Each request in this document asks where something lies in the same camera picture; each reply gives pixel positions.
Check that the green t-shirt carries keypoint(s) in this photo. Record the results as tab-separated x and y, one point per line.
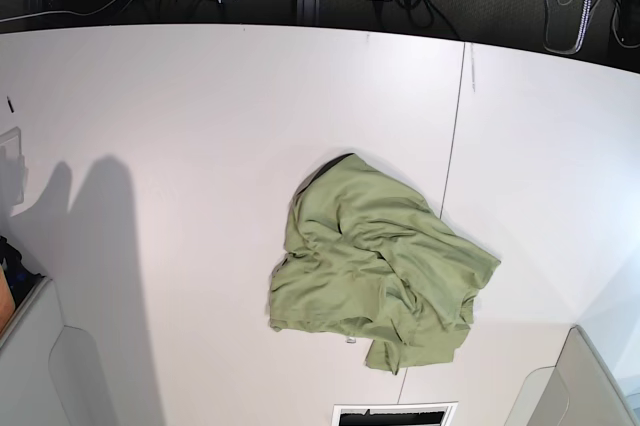
366	257

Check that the grey chair left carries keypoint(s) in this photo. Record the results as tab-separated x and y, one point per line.
50	372

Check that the grey chair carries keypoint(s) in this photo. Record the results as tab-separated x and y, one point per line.
578	389
50	372

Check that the white floor vent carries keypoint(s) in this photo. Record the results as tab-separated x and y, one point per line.
430	414

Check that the grey chair right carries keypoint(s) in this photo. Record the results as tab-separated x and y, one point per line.
578	389

